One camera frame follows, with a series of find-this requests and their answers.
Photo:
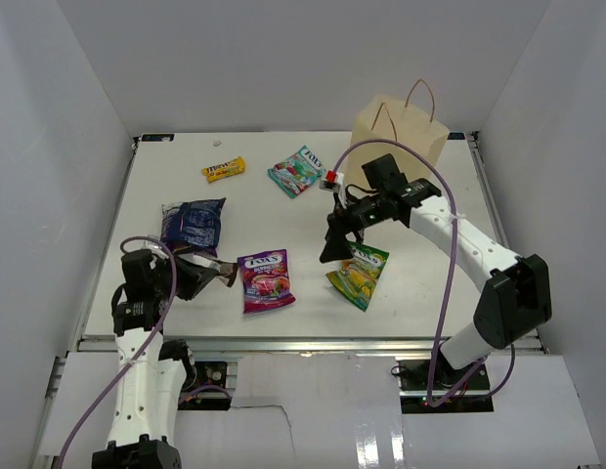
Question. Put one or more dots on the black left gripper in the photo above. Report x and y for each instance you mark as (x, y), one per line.
(194, 275)

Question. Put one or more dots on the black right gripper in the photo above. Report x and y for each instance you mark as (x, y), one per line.
(341, 223)

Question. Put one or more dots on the yellow M&M's candy packet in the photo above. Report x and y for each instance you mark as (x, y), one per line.
(224, 170)

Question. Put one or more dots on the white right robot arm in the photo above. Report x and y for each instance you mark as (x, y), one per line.
(514, 290)

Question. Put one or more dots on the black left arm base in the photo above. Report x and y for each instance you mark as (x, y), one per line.
(209, 391)

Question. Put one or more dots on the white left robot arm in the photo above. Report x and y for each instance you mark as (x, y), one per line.
(155, 371)

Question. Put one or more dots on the green Fox's candy bag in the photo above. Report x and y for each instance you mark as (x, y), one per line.
(358, 276)

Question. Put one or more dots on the dark blue snack bag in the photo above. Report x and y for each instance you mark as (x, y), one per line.
(192, 227)

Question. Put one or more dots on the purple Fox's candy bag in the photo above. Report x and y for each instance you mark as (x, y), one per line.
(265, 280)

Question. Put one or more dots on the teal Fox's candy bag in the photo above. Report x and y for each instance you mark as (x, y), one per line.
(298, 172)

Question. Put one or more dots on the beige paper bag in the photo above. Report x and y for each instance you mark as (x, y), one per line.
(396, 126)

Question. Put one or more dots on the blue label sticker left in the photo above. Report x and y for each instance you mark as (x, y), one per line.
(157, 138)

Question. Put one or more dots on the blue label sticker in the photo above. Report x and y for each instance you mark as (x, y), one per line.
(157, 138)
(456, 136)

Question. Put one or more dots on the blue label sticker right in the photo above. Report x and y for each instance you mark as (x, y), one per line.
(456, 136)

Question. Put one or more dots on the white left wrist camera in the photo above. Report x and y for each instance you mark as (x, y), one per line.
(157, 248)

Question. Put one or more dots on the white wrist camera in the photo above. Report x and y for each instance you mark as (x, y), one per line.
(157, 248)
(332, 181)

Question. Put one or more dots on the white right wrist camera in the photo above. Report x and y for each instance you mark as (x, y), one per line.
(332, 181)

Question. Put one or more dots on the aluminium table front rail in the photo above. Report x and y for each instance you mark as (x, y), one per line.
(529, 344)

